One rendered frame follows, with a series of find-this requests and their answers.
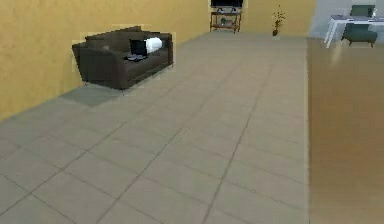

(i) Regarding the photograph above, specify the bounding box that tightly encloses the white pillow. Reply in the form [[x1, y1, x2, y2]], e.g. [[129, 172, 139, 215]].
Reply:
[[145, 37, 164, 55]]

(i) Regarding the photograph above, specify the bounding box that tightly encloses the black laptop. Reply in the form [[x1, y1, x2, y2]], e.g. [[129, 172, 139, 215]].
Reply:
[[125, 38, 149, 63]]

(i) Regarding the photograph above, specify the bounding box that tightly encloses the brown wooden television stand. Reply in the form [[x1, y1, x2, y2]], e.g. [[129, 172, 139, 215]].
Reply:
[[209, 7, 243, 34]]

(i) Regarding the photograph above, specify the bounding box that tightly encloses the dark brown sofa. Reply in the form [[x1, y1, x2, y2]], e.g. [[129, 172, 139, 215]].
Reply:
[[71, 25, 175, 91]]

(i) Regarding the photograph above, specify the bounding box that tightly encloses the black television set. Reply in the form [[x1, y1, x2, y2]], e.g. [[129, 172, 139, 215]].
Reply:
[[210, 0, 244, 9]]

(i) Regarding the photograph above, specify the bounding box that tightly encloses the thin house plant in pot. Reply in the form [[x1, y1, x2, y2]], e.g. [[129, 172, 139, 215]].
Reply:
[[271, 4, 287, 37]]

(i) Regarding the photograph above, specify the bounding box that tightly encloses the white desk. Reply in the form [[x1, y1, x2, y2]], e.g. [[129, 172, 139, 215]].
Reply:
[[323, 14, 384, 49]]

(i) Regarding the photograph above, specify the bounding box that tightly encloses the dark green armchair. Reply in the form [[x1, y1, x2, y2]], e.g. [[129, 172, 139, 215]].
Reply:
[[340, 4, 379, 48]]

